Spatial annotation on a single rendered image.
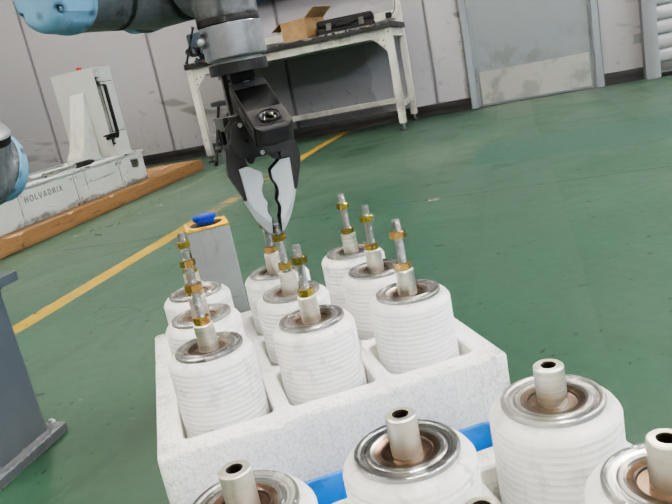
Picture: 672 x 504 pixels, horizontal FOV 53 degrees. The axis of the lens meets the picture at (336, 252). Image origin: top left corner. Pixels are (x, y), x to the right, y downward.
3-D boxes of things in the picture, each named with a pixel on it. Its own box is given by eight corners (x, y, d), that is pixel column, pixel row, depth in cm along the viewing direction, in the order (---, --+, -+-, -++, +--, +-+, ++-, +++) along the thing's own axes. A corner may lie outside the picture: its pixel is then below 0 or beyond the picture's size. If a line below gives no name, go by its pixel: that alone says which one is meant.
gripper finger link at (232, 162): (267, 194, 86) (254, 125, 84) (270, 196, 84) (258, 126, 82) (231, 202, 84) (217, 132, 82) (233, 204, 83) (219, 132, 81)
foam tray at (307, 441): (200, 607, 73) (156, 460, 68) (183, 438, 109) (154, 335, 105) (526, 490, 81) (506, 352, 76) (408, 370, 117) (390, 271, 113)
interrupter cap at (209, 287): (230, 290, 96) (229, 285, 96) (181, 308, 92) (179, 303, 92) (210, 282, 102) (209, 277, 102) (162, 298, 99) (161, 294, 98)
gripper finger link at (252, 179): (265, 227, 91) (252, 158, 88) (276, 234, 85) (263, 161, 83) (242, 232, 90) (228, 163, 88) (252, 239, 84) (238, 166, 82)
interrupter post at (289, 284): (300, 296, 87) (295, 272, 87) (282, 299, 88) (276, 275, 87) (301, 290, 90) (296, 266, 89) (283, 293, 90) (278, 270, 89)
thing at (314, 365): (339, 430, 89) (311, 300, 84) (397, 447, 82) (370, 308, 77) (286, 469, 82) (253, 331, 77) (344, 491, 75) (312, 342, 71)
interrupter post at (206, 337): (201, 348, 76) (194, 321, 75) (222, 344, 76) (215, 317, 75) (197, 357, 74) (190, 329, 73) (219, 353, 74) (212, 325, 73)
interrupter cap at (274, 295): (319, 299, 85) (318, 293, 85) (260, 310, 85) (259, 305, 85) (320, 280, 92) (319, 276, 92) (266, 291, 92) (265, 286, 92)
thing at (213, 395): (212, 473, 84) (175, 340, 80) (288, 459, 84) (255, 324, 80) (199, 523, 75) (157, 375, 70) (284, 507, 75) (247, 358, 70)
